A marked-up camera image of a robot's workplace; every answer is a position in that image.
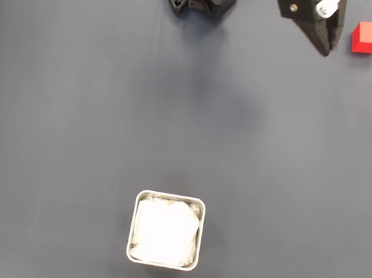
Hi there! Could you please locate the white tissue paper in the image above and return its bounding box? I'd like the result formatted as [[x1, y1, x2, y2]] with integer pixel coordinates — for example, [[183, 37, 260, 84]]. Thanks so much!
[[128, 191, 205, 270]]

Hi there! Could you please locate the square metal box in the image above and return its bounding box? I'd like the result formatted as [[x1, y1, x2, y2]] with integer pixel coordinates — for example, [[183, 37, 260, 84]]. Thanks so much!
[[124, 188, 207, 273]]

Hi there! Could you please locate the dark blue-grey mat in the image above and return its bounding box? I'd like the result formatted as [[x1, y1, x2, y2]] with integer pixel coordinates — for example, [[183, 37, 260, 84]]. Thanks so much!
[[0, 0, 372, 278]]

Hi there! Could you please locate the red cube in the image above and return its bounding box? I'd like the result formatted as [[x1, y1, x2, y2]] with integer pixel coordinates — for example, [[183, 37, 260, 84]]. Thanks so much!
[[349, 18, 372, 56]]

